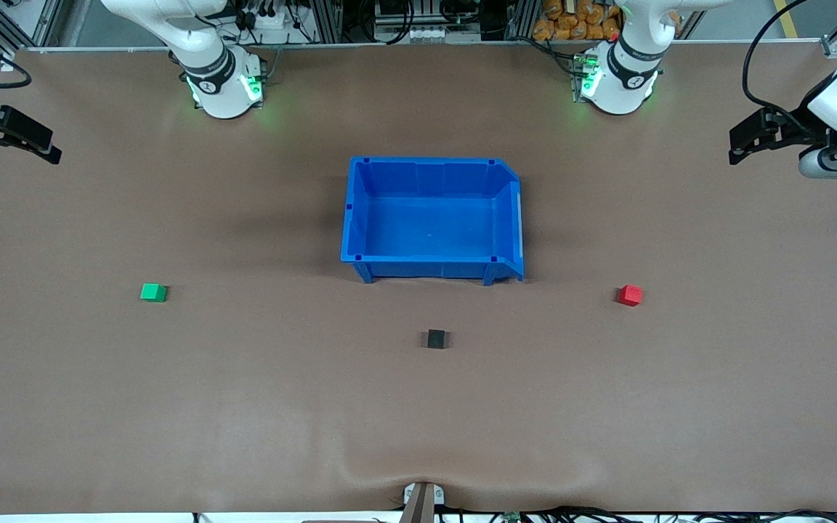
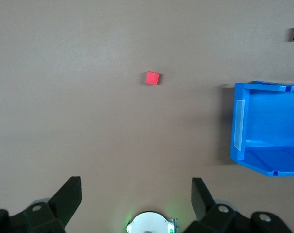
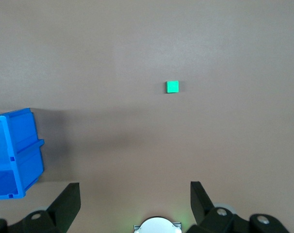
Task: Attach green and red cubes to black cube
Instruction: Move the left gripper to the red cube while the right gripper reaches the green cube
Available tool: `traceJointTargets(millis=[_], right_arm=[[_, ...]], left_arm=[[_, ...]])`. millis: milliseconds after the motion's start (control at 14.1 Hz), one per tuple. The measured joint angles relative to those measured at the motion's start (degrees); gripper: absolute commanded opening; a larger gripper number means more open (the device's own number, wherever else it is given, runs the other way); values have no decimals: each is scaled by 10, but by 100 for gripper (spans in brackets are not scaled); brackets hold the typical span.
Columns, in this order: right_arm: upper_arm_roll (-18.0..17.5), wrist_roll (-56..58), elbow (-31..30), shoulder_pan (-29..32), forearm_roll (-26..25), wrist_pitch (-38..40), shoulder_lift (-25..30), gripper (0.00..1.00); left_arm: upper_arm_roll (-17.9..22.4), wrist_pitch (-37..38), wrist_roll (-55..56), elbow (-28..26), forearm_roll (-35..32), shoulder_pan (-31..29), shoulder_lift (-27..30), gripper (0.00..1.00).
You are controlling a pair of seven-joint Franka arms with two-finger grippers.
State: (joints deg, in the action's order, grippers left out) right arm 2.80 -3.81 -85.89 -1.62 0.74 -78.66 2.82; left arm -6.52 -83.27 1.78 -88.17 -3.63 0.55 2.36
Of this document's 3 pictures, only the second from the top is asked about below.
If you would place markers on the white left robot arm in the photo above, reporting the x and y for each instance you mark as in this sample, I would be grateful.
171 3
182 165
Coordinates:
149 222

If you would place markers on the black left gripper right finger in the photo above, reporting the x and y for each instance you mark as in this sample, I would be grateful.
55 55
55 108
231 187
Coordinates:
205 206

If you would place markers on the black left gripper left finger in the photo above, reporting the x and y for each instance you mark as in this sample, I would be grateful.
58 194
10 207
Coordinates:
59 201

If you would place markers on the blue plastic storage bin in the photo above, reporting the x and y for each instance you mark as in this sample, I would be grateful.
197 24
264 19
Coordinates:
270 121

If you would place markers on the brown table mat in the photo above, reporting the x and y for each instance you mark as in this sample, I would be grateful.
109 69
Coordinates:
64 97

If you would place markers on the small red cube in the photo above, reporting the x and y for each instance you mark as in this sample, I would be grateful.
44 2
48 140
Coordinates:
152 77

